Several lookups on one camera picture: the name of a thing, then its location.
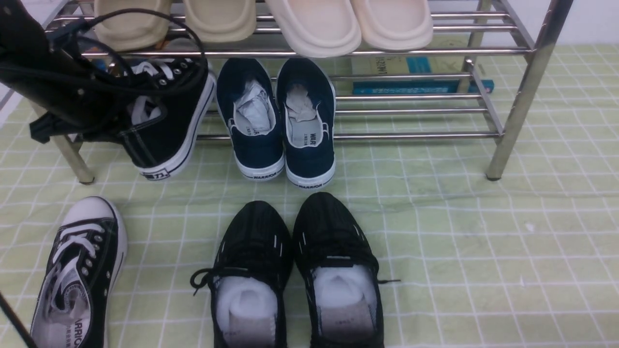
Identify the black canvas sneaker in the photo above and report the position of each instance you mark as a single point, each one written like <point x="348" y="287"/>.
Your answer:
<point x="162" y="132"/>
<point x="85" y="261"/>

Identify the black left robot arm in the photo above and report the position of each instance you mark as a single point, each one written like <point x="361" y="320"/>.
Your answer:
<point x="83" y="85"/>

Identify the right navy canvas shoe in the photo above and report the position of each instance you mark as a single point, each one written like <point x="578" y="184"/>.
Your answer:
<point x="306" y="99"/>

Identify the navy canvas shoe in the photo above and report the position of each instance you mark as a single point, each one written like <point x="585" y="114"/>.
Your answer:
<point x="306" y="99"/>
<point x="248" y="108"/>

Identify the left navy canvas shoe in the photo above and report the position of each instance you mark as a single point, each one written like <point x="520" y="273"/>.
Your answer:
<point x="248" y="108"/>

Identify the stainless steel shoe rack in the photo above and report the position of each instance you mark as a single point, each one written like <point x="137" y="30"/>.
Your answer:
<point x="502" y="71"/>

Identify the right black mesh sneaker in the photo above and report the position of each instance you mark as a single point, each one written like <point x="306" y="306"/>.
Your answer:
<point x="340" y="274"/>

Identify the black mesh sneaker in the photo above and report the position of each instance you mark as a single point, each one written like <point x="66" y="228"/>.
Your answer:
<point x="248" y="279"/>
<point x="340" y="274"/>

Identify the left black mesh sneaker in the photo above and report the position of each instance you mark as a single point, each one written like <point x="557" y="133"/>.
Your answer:
<point x="248" y="279"/>

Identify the left cream slipper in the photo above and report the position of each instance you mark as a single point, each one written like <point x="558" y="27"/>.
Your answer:
<point x="317" y="28"/>

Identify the cream slipper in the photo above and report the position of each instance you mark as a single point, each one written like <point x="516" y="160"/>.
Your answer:
<point x="317" y="28"/>
<point x="394" y="25"/>

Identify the blue beige book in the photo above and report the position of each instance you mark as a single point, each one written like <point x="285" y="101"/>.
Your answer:
<point x="407" y="75"/>

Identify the right cream slipper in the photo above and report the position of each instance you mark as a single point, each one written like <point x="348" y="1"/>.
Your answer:
<point x="394" y="25"/>

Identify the beige slipper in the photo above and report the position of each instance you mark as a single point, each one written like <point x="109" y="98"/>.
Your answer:
<point x="132" y="31"/>
<point x="220" y="21"/>

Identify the left beige slipper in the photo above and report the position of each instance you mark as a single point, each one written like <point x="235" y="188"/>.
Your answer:
<point x="132" y="31"/>

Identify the green checked tablecloth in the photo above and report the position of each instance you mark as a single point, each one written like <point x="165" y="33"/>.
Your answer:
<point x="530" y="260"/>

